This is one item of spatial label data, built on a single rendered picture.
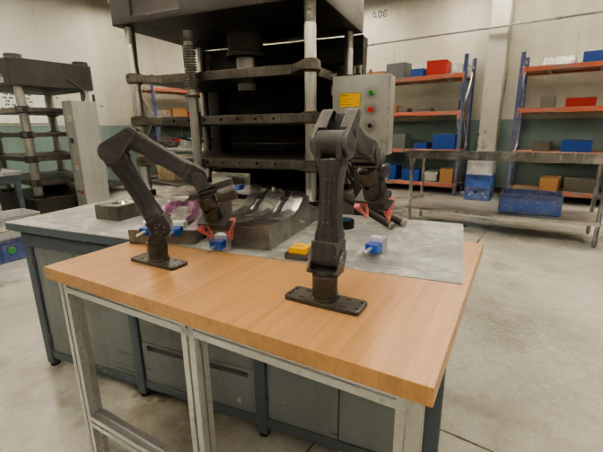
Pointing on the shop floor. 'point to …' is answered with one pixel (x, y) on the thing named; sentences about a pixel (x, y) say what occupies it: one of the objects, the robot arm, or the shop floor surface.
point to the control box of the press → (374, 126)
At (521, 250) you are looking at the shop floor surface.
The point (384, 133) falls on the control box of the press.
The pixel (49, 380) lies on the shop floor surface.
